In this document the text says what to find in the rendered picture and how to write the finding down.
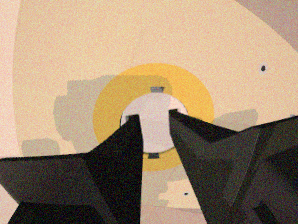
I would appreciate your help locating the white cylinder with two slots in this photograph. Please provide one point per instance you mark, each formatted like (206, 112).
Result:
(153, 109)

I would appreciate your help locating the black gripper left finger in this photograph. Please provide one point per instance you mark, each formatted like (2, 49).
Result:
(109, 177)

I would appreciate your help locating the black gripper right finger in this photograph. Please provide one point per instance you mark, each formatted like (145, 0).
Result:
(221, 163)

